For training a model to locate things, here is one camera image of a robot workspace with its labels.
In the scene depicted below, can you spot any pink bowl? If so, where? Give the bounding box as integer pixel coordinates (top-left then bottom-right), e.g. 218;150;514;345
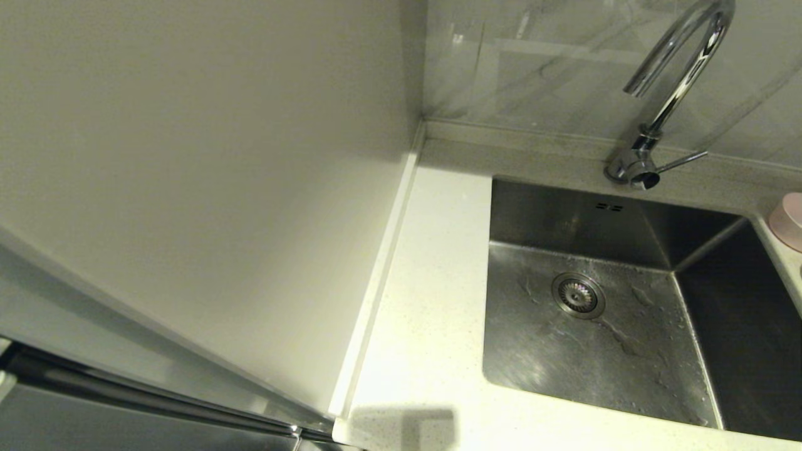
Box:
769;192;802;252

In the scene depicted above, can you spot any round metal sink drain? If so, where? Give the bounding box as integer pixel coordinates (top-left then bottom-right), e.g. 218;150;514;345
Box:
551;272;606;320

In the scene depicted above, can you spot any stainless steel sink basin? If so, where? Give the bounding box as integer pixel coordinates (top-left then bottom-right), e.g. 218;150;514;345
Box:
481;175;802;441

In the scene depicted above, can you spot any tall white cabinet side panel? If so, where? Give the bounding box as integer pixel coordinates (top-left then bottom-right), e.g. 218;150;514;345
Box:
0;0;428;422

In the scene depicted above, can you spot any chrome gooseneck faucet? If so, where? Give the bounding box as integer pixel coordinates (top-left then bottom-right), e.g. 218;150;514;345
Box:
603;0;737;191

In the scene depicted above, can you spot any stainless steel appliance door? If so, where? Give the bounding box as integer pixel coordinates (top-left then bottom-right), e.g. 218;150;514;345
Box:
0;338;352;451

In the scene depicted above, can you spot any long metal appliance handle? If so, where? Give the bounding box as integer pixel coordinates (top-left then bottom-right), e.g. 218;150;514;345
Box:
0;343;333;442

